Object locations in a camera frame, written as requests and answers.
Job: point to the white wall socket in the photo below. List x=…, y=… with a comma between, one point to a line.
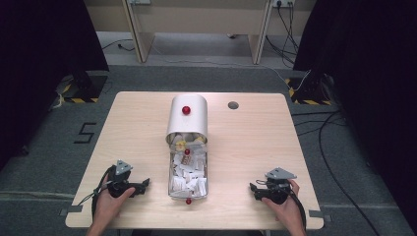
x=284, y=3

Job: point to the black stand with striped base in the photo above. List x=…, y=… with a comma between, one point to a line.
x=86, y=87
x=309, y=91

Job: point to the brown wrapper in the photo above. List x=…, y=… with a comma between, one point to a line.
x=186, y=160

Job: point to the black curtain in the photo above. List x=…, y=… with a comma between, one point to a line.
x=370, y=82
x=42, y=65

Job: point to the red ball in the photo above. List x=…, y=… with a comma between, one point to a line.
x=188, y=201
x=187, y=152

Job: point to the grey tape piece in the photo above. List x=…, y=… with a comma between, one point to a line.
x=317, y=214
x=69, y=209

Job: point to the beige desk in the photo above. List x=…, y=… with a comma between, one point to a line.
x=196, y=16

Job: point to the clear bin lid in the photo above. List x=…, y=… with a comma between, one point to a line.
x=188, y=183

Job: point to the pile of white paper scraps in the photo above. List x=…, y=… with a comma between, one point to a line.
x=190, y=178

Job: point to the yellow peel scrap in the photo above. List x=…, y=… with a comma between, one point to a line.
x=180, y=145

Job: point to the person's left hand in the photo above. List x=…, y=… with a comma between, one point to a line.
x=109, y=206

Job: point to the white power strip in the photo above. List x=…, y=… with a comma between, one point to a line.
x=140, y=1

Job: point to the white bin with red knob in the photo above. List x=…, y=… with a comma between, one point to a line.
x=188, y=123

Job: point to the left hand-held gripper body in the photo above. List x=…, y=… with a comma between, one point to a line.
x=118, y=183

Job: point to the person's right hand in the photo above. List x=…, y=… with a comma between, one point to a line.
x=290, y=211

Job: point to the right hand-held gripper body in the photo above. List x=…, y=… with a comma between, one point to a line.
x=277, y=188

